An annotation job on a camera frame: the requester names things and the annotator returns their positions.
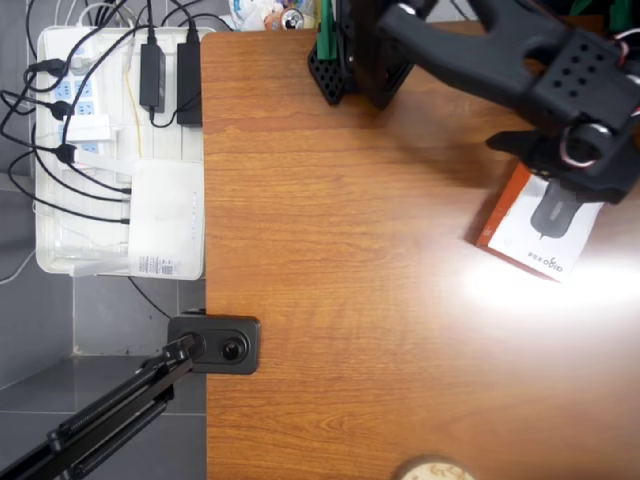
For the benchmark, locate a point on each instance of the black power plug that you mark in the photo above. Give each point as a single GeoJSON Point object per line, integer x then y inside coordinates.
{"type": "Point", "coordinates": [62, 111]}
{"type": "Point", "coordinates": [52, 67]}
{"type": "Point", "coordinates": [65, 154]}

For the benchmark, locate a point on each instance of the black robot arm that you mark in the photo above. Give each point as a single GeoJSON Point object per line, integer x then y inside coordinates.
{"type": "Point", "coordinates": [450, 55]}

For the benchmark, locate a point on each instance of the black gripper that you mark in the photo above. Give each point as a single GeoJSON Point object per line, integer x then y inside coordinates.
{"type": "Point", "coordinates": [531, 146]}

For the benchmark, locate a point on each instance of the white orange mouse box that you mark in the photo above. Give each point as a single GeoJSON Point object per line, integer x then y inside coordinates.
{"type": "Point", "coordinates": [530, 245]}

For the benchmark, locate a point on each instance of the crumpled plastic bag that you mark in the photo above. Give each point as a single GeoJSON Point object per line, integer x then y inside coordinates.
{"type": "Point", "coordinates": [250, 12]}

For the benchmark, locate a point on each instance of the round wooden coaster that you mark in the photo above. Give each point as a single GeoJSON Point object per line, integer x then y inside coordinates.
{"type": "Point", "coordinates": [432, 470]}

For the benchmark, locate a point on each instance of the wide black power adapter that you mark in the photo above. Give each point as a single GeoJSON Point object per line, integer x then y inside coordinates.
{"type": "Point", "coordinates": [189, 85]}

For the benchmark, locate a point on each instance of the black desk clamp base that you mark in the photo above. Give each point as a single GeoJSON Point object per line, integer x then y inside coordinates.
{"type": "Point", "coordinates": [235, 345]}

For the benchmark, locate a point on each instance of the white charger plug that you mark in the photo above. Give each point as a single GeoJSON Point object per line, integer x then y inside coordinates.
{"type": "Point", "coordinates": [90, 130]}

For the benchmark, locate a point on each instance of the slim black power adapter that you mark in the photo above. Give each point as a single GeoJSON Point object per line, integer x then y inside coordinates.
{"type": "Point", "coordinates": [152, 75]}

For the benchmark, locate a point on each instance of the white power strip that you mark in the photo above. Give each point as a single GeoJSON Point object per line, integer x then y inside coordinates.
{"type": "Point", "coordinates": [82, 92]}

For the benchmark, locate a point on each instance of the white router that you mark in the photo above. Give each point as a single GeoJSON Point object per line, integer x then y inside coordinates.
{"type": "Point", "coordinates": [165, 220]}

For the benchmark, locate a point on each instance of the white plastic tray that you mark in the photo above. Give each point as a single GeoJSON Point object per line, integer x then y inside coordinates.
{"type": "Point", "coordinates": [165, 145]}

